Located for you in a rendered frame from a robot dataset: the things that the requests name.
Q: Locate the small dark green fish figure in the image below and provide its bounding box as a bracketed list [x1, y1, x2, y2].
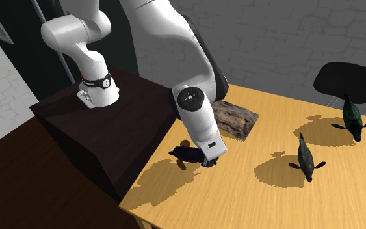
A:
[288, 132, 327, 183]

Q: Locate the large dark green fish figure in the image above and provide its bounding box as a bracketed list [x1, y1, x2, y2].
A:
[330, 90, 366, 143]

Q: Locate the black chair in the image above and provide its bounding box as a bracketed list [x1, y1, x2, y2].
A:
[313, 61, 366, 109]

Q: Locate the dark door with frame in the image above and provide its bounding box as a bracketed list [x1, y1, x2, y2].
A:
[0, 0, 140, 102]

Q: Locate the brown wood-grain flat board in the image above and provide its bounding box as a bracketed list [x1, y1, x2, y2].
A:
[210, 100, 260, 142]

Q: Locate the dark brown robot stand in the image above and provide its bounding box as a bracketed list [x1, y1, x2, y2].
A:
[29, 66, 179, 204]

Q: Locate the dark purple toy figure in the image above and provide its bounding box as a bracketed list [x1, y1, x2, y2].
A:
[168, 139, 207, 171]

